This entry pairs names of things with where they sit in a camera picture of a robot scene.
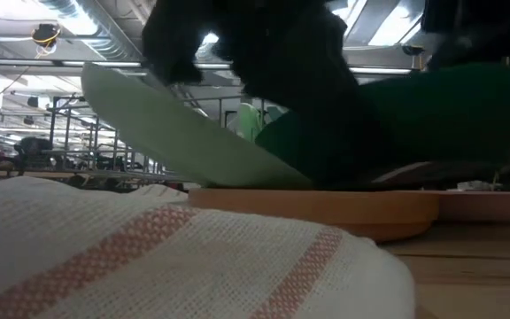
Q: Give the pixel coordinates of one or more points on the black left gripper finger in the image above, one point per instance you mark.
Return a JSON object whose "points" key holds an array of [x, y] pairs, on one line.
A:
{"points": [[295, 71], [173, 53]]}

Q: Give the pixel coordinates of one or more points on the dark green plate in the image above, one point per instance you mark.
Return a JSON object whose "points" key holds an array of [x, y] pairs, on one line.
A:
{"points": [[276, 114], [436, 115]]}

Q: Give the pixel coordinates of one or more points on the light green plate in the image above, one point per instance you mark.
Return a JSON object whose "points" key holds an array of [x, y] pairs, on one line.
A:
{"points": [[171, 133], [248, 122]]}

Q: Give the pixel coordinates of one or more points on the brown divided plate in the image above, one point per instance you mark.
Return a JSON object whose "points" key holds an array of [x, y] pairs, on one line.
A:
{"points": [[317, 210]]}

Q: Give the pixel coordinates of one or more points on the pink plate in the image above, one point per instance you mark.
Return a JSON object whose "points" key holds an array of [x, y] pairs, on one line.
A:
{"points": [[489, 206]]}

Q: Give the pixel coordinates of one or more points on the white red-striped towel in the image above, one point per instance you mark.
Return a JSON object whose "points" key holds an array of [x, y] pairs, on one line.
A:
{"points": [[104, 248]]}

